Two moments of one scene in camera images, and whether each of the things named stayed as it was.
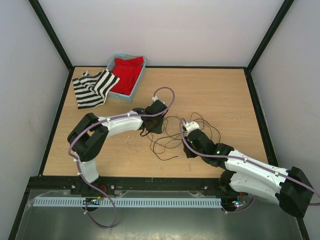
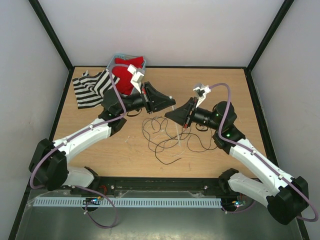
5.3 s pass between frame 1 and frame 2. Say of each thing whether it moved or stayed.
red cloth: stayed
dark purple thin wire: moved
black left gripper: moved
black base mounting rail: stayed
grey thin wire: moved
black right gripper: moved
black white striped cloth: stayed
